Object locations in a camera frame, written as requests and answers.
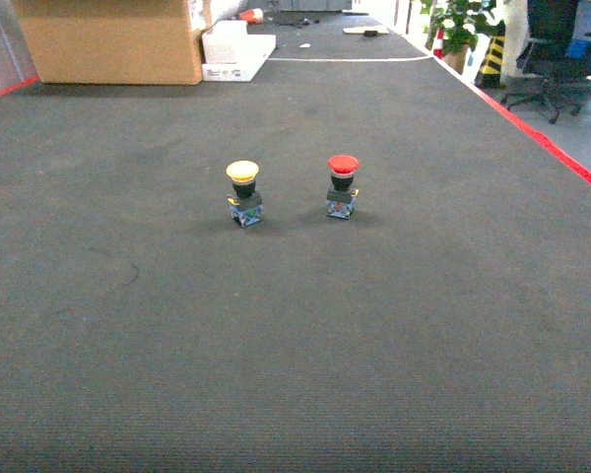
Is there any yellow black striped post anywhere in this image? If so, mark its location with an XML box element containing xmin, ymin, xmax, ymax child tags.
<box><xmin>475</xmin><ymin>35</ymin><xmax>505</xmax><ymax>89</ymax></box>

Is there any red mushroom push button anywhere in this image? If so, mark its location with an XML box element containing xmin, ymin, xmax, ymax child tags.
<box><xmin>326</xmin><ymin>155</ymin><xmax>360</xmax><ymax>220</ymax></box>

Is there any large cardboard box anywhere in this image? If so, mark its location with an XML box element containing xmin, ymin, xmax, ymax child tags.
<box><xmin>12</xmin><ymin>1</ymin><xmax>211</xmax><ymax>85</ymax></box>

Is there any black office chair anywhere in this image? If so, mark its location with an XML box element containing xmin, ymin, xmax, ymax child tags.
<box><xmin>500</xmin><ymin>1</ymin><xmax>591</xmax><ymax>124</ymax></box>

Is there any white carton box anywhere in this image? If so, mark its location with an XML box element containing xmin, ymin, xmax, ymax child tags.
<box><xmin>202</xmin><ymin>20</ymin><xmax>277</xmax><ymax>83</ymax></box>

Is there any yellow mushroom push button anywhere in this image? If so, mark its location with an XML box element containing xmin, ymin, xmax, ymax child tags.
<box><xmin>226</xmin><ymin>161</ymin><xmax>264</xmax><ymax>228</ymax></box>

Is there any potted green plant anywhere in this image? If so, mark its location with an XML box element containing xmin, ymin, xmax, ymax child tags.
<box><xmin>425</xmin><ymin>0</ymin><xmax>504</xmax><ymax>74</ymax></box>

